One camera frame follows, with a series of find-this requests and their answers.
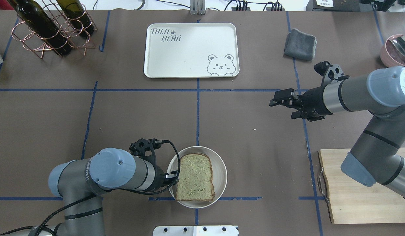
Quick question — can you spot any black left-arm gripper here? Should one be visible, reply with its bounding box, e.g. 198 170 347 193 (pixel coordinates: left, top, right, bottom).
153 166 178 192

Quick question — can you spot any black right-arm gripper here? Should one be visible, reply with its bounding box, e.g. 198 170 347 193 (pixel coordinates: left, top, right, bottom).
269 87 332 122

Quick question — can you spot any bread slice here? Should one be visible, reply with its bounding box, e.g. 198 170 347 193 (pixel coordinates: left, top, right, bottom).
175 153 215 201

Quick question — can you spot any white round plate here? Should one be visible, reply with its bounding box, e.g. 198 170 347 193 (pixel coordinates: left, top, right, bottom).
169 146 228 209

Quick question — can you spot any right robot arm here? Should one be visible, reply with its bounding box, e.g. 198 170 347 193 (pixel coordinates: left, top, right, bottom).
269 61 405 199

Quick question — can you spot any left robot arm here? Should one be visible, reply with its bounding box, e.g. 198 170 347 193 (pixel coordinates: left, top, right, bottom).
48 146 180 236

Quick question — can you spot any white bear tray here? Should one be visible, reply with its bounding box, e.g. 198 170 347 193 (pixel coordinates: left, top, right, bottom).
143 23 240 79

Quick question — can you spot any grey folded cloth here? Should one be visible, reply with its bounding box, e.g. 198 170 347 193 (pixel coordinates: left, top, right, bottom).
284 28 317 61

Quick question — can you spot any wooden cutting board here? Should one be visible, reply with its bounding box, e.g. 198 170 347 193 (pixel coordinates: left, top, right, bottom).
319 149 405 224

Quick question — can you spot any pink bowl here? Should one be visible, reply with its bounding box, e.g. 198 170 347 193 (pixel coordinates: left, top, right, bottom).
379 34 405 67

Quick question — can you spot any metal scoop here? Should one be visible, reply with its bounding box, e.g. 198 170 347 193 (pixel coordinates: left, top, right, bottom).
390 35 405 61

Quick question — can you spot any dark wine bottle lower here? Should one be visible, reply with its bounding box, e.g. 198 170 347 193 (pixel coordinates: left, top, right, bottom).
57 0 95 38

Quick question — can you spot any dark wine bottle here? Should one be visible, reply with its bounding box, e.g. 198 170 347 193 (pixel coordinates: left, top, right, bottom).
7 0 72 56
57 0 95 38

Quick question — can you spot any dark wine bottle upper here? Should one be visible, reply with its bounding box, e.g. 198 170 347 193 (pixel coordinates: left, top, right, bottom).
7 0 72 56

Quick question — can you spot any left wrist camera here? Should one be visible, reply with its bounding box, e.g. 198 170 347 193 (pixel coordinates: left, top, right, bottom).
129 138 162 166

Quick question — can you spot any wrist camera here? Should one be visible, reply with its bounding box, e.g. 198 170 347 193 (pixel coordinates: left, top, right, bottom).
129 138 162 166
314 60 350 87

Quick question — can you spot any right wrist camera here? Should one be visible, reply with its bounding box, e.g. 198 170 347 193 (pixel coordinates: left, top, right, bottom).
314 60 350 87

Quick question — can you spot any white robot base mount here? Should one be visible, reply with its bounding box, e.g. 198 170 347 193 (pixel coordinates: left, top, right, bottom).
153 225 239 236

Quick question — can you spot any black left-arm cable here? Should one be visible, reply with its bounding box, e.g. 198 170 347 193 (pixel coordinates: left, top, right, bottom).
0 140 180 236

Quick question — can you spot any copper wire bottle rack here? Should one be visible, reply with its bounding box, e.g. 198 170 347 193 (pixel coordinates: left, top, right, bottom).
9 0 96 58

